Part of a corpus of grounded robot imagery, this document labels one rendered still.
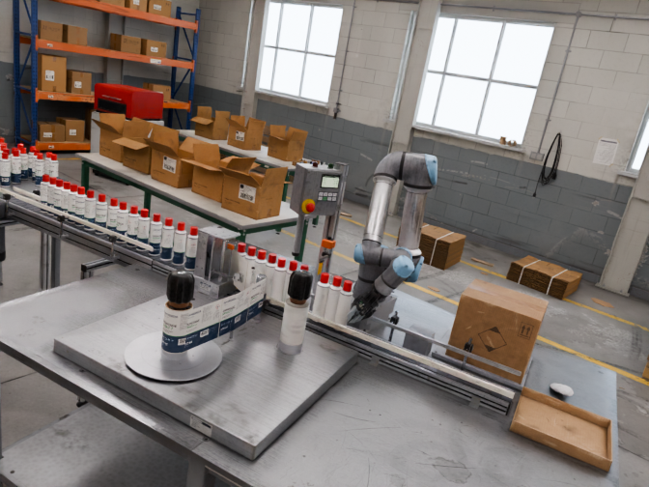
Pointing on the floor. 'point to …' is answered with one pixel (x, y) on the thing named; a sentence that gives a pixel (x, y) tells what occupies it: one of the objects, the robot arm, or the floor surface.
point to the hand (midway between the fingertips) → (351, 319)
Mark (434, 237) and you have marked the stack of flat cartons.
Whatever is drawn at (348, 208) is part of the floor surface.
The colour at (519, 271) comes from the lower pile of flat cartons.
